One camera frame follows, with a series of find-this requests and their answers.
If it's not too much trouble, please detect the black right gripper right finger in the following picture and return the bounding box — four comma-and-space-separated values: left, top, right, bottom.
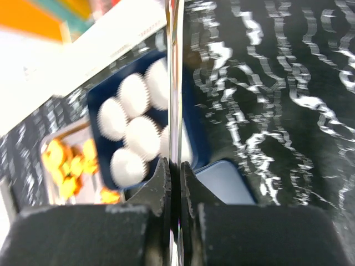
180, 163, 350, 265

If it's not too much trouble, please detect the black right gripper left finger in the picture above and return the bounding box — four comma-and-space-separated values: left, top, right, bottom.
1, 158, 170, 265

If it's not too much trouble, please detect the blue tin lid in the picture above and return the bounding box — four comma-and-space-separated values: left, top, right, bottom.
195, 160, 256, 205

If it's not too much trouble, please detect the steel baking tray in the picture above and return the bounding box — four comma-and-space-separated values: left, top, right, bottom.
0, 121, 125, 207

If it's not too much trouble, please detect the blue cookie tin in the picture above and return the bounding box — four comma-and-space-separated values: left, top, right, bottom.
86, 49, 211, 192

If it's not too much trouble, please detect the teal folder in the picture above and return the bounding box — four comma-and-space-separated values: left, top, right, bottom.
48, 0, 94, 33

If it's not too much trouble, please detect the orange folder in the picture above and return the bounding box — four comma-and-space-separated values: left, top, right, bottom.
1, 1, 71, 44

